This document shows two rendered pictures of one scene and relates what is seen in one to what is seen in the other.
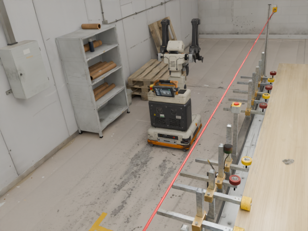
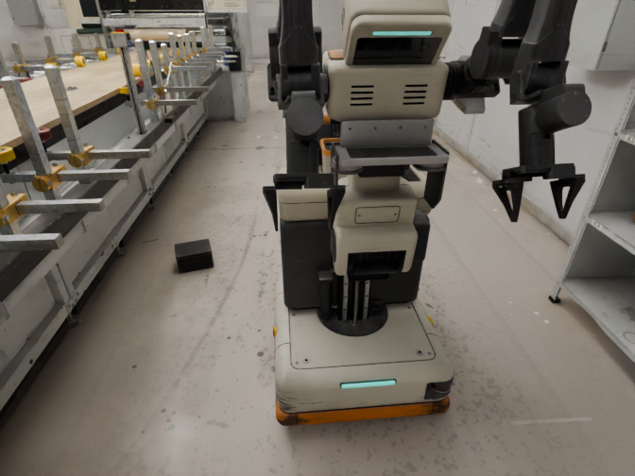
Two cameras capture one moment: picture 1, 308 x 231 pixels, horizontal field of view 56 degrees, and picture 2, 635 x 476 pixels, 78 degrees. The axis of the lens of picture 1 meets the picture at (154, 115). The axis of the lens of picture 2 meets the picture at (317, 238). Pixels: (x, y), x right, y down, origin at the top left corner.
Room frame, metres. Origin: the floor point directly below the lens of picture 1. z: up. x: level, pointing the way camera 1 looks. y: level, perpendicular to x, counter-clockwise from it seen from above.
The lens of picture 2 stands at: (4.58, -1.05, 1.33)
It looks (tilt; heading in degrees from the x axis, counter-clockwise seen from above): 30 degrees down; 148
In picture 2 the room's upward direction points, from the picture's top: straight up
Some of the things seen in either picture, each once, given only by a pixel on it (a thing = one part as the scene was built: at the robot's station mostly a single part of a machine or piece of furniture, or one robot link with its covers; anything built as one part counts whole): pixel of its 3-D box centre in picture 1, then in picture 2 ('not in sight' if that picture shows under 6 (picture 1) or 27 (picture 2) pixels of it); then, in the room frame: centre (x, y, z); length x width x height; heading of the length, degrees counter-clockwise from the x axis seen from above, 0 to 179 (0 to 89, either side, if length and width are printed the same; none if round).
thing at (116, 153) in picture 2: (243, 111); (96, 155); (2.76, -0.98, 0.80); 0.43 x 0.03 x 0.04; 62
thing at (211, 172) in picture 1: (211, 198); (170, 80); (1.45, -0.33, 0.87); 0.04 x 0.04 x 0.48; 62
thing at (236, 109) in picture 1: (236, 108); (121, 40); (2.12, -0.69, 1.18); 0.07 x 0.07 x 0.08; 62
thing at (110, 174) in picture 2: (247, 101); (67, 176); (2.98, -1.10, 0.81); 0.43 x 0.03 x 0.04; 62
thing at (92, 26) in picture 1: (90, 26); not in sight; (4.46, 0.79, 1.59); 0.30 x 0.08 x 0.08; 62
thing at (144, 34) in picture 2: not in sight; (170, 34); (-0.88, 0.31, 1.05); 1.43 x 0.12 x 0.12; 62
